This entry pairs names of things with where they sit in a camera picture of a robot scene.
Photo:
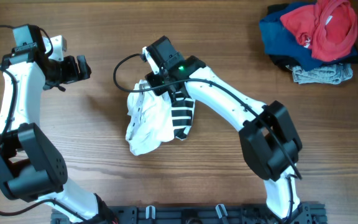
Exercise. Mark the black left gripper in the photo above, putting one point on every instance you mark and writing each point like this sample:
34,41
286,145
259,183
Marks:
77,70

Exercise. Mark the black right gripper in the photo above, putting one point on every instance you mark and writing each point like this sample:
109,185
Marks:
159,83

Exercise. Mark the white t-shirt with black print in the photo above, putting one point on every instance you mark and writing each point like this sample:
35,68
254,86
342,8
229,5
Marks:
156,119

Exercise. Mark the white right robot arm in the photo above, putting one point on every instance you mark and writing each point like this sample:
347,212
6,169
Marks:
269,141

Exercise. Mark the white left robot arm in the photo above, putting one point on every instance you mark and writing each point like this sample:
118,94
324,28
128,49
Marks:
32,170

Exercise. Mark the black garment under pile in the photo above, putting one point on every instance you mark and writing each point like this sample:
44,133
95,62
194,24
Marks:
278,60

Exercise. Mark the dark blue garment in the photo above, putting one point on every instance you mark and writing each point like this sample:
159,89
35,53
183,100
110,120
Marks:
287,43

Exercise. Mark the grey denim garment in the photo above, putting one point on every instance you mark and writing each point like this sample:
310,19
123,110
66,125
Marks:
328,74

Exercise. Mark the red garment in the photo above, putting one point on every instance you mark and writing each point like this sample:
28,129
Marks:
329,28

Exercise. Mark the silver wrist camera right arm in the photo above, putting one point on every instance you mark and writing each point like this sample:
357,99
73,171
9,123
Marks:
161,55

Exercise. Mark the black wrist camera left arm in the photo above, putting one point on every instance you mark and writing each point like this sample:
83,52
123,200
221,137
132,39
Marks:
31,37

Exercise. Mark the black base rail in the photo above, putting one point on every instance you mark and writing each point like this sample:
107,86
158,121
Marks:
314,213

